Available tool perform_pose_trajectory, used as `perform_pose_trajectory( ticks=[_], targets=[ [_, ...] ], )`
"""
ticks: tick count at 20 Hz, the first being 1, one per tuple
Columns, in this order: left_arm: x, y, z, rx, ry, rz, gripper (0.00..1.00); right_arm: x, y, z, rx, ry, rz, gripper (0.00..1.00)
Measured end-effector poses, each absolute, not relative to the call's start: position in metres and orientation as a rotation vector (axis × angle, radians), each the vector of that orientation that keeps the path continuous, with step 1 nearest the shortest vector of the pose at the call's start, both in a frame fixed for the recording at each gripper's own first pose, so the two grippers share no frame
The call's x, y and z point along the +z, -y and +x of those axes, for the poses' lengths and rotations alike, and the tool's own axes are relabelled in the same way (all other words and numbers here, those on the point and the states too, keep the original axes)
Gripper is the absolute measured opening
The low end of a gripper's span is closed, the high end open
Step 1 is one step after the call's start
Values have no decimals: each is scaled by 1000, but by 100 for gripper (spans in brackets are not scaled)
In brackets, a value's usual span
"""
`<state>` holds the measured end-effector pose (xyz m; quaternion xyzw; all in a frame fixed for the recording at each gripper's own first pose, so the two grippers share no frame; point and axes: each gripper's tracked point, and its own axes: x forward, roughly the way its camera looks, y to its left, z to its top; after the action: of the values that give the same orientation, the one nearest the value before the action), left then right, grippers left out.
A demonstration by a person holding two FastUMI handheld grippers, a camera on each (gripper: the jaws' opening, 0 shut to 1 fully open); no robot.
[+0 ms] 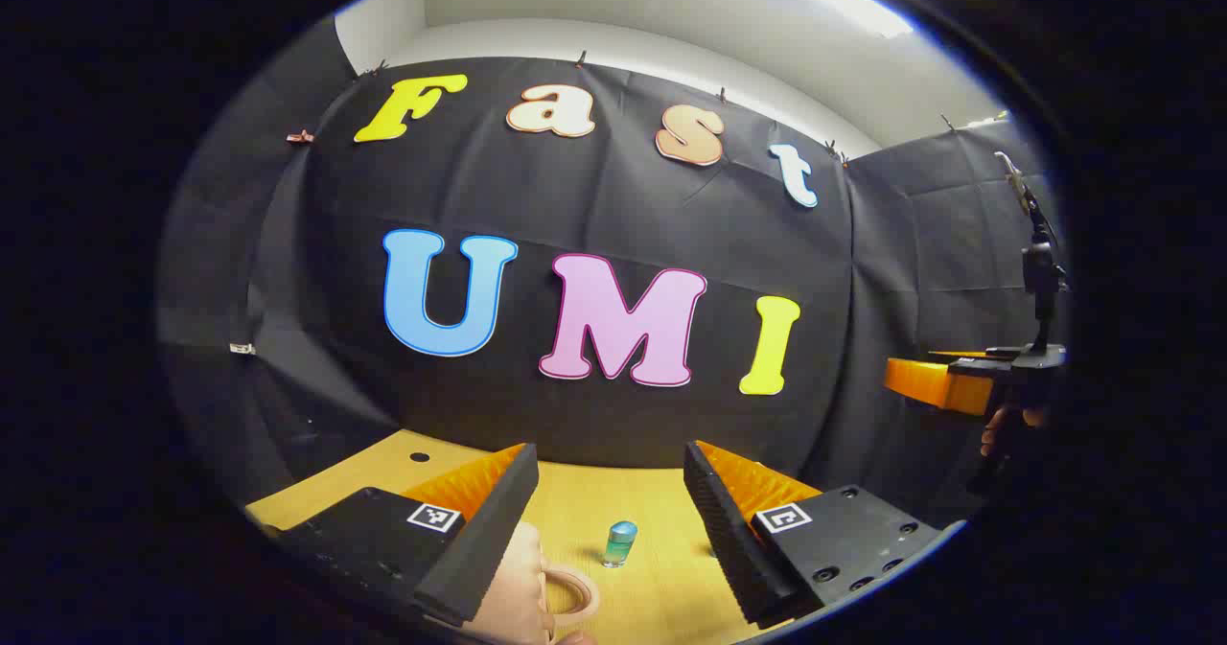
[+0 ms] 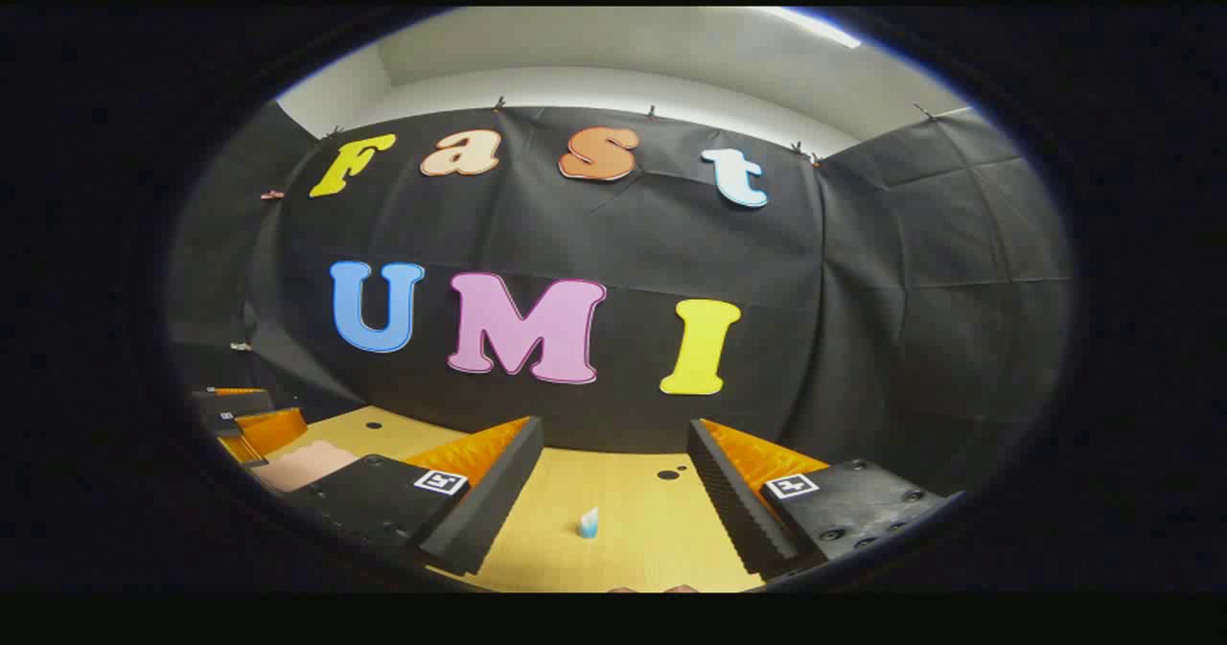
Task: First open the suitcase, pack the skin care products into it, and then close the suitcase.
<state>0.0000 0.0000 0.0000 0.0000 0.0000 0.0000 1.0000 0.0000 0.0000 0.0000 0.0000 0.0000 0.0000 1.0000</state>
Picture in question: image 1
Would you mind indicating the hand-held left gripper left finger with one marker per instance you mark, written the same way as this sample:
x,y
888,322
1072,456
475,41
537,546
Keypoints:
x,y
498,520

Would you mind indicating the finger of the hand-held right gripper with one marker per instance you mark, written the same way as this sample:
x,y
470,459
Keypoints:
x,y
1002,352
935,384

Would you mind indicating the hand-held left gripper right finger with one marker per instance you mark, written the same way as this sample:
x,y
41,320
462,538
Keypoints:
x,y
724,530

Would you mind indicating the blue skin care bottle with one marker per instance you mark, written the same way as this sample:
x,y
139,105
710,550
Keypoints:
x,y
619,542

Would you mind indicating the white label tag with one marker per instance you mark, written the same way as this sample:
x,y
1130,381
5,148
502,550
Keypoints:
x,y
242,348

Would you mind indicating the black backdrop cloth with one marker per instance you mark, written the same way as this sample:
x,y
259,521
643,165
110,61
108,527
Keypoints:
x,y
613,204

